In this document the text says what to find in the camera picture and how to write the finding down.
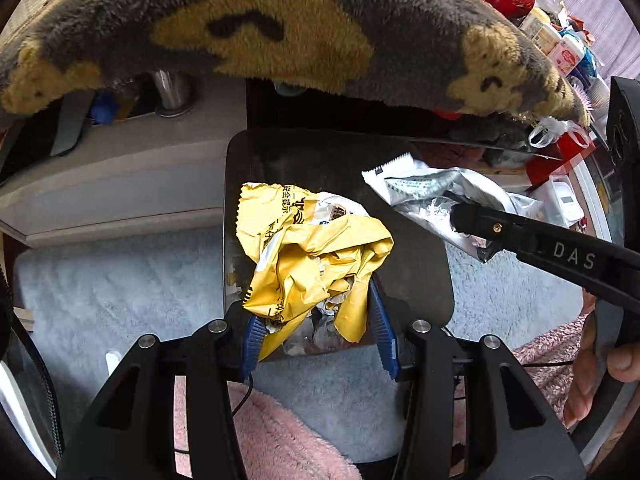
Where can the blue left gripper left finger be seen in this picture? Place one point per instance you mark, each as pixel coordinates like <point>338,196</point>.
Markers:
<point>253,338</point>

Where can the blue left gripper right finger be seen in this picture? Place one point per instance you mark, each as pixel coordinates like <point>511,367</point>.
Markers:
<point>382,331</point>

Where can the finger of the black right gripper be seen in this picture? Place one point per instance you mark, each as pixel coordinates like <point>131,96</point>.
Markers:
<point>607,271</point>

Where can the yellow wrapper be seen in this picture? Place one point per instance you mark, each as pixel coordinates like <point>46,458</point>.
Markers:
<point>309,249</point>

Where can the silver foil snack bag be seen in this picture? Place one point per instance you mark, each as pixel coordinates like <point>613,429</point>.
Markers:
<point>426,196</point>

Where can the black metal trash bin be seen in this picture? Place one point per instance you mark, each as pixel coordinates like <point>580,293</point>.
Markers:
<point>416,271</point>

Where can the right hand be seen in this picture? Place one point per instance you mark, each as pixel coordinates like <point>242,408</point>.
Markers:
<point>623,365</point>

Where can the pink fluffy rug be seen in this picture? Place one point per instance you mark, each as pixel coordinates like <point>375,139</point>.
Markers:
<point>276,444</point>

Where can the purple curtain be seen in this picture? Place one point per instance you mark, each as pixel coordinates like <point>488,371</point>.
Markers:
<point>617,39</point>

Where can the grey bear pattern blanket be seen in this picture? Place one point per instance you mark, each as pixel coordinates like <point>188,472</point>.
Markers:
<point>458,56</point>

